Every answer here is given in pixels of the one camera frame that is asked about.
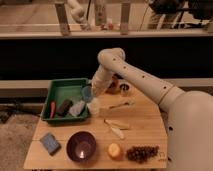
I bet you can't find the small metal cup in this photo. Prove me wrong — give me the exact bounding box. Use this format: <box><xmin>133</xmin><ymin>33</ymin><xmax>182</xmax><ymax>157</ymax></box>
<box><xmin>120</xmin><ymin>83</ymin><xmax>130</xmax><ymax>96</ymax></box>

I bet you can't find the cream spatula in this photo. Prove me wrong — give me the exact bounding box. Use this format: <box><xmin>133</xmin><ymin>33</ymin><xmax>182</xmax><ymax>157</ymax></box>
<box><xmin>110</xmin><ymin>127</ymin><xmax>125</xmax><ymax>140</ymax></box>

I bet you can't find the bunch of dark grapes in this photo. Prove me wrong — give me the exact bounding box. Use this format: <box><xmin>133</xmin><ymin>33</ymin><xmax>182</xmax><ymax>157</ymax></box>
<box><xmin>126</xmin><ymin>146</ymin><xmax>159</xmax><ymax>163</ymax></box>

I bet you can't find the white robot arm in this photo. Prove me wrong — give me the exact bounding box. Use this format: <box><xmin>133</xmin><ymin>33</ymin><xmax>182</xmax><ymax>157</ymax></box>
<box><xmin>92</xmin><ymin>48</ymin><xmax>213</xmax><ymax>171</ymax></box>

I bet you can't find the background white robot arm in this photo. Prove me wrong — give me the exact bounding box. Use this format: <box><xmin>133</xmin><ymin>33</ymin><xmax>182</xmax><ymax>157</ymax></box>
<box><xmin>67</xmin><ymin>0</ymin><xmax>91</xmax><ymax>31</ymax></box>

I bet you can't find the blue transparent cup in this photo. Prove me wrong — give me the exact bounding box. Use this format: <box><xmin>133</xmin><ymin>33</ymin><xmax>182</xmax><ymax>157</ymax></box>
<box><xmin>82</xmin><ymin>86</ymin><xmax>93</xmax><ymax>103</ymax></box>

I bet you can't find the green plastic tray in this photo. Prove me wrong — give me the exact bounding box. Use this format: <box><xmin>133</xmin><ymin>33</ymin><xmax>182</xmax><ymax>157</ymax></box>
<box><xmin>41</xmin><ymin>78</ymin><xmax>88</xmax><ymax>124</ymax></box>

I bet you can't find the purple bowl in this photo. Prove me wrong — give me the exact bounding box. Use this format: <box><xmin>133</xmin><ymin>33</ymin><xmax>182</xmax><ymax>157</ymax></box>
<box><xmin>66</xmin><ymin>131</ymin><xmax>96</xmax><ymax>163</ymax></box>

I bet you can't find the grey sponge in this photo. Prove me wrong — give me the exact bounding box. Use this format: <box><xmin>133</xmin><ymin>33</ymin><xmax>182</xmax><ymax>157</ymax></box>
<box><xmin>69</xmin><ymin>101</ymin><xmax>86</xmax><ymax>117</ymax></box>

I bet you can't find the orange fruit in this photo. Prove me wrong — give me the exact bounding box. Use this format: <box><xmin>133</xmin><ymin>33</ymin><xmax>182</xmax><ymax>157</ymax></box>
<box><xmin>107</xmin><ymin>143</ymin><xmax>122</xmax><ymax>159</ymax></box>

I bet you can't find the dark brown block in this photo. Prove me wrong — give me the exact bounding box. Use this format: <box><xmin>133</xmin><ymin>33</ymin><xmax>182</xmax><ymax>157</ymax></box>
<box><xmin>57</xmin><ymin>99</ymin><xmax>73</xmax><ymax>117</ymax></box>

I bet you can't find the white plastic cup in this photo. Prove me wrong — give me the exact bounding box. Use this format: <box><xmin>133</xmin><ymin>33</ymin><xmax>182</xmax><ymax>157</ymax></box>
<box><xmin>87</xmin><ymin>98</ymin><xmax>101</xmax><ymax>116</ymax></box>

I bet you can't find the blue sponge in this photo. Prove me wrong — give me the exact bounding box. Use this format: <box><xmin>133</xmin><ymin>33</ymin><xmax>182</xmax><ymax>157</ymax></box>
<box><xmin>40</xmin><ymin>133</ymin><xmax>61</xmax><ymax>156</ymax></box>

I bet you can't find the brown saucepan with handle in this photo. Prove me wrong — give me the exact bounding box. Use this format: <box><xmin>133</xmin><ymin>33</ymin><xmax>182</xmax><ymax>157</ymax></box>
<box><xmin>107</xmin><ymin>76</ymin><xmax>119</xmax><ymax>94</ymax></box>

